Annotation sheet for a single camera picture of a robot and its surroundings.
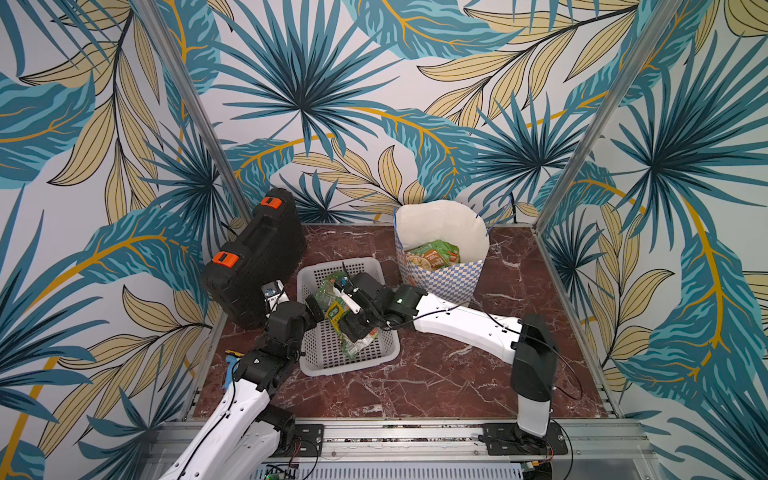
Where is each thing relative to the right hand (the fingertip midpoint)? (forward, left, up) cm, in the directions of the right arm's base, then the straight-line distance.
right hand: (350, 317), depth 79 cm
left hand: (+2, +13, +3) cm, 14 cm away
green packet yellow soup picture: (+7, +6, -11) cm, 15 cm away
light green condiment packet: (+26, -32, -6) cm, 42 cm away
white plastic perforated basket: (-4, +10, -14) cm, 18 cm away
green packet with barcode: (-4, +1, -12) cm, 12 cm away
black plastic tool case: (+19, +23, +7) cm, 31 cm away
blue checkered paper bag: (+30, -21, +5) cm, 37 cm away
